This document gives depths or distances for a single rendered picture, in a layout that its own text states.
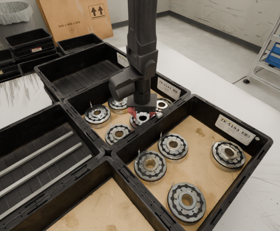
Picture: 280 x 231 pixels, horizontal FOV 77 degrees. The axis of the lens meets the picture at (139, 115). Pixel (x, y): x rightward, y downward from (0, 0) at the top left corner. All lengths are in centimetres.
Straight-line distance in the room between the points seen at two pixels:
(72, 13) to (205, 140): 296
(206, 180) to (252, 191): 25
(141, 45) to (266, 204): 68
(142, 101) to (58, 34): 280
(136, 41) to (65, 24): 288
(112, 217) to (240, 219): 43
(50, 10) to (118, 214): 301
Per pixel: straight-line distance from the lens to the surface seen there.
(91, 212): 56
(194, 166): 62
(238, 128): 67
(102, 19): 348
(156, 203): 45
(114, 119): 72
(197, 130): 71
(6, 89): 133
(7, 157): 76
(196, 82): 118
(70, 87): 93
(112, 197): 57
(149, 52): 46
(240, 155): 67
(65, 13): 329
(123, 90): 49
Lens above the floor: 136
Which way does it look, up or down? 47 degrees down
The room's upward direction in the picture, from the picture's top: straight up
